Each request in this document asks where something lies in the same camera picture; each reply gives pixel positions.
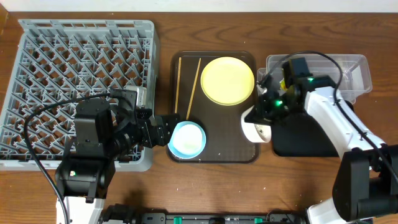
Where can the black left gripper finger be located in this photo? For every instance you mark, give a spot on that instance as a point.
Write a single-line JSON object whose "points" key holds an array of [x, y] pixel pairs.
{"points": [[163, 134], [168, 121]]}

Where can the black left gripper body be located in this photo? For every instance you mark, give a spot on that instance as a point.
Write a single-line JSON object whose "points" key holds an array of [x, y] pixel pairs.
{"points": [[156, 131]]}

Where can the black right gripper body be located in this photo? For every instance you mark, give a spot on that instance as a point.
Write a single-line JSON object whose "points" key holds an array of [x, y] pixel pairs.
{"points": [[280, 106]]}

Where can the pink white bowl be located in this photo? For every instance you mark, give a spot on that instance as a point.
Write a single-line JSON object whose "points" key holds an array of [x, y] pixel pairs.
{"points": [[256, 133]]}

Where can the wooden chopstick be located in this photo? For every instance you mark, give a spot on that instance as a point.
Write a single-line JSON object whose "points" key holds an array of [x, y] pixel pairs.
{"points": [[193, 90], [178, 84]]}

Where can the green orange snack wrapper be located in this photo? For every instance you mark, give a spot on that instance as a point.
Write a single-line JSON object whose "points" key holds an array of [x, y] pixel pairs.
{"points": [[282, 85]]}

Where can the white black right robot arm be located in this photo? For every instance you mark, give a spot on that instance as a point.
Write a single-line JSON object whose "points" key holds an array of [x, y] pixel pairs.
{"points": [[366, 183]]}

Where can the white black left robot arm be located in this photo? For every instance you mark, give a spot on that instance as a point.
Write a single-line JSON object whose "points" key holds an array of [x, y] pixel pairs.
{"points": [[103, 133]]}

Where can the black rectangular waste tray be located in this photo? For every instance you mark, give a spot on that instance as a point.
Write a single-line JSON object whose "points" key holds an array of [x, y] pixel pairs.
{"points": [[299, 135]]}

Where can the clear plastic waste bin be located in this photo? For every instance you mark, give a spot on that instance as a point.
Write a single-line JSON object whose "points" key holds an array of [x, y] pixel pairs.
{"points": [[356, 75]]}

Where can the light blue bowl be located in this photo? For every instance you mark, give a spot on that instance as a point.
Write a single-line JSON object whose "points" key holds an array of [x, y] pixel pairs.
{"points": [[188, 140]]}

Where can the yellow round plate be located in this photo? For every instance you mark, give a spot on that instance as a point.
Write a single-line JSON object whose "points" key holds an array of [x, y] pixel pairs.
{"points": [[227, 81]]}

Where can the dark brown serving tray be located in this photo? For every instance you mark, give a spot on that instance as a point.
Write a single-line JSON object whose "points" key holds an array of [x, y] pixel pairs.
{"points": [[225, 140]]}

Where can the grey plastic dish rack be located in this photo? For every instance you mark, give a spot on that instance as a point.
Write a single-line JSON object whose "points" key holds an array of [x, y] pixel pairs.
{"points": [[58, 61]]}

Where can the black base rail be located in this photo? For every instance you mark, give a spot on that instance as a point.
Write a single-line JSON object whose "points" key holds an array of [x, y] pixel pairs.
{"points": [[126, 214]]}

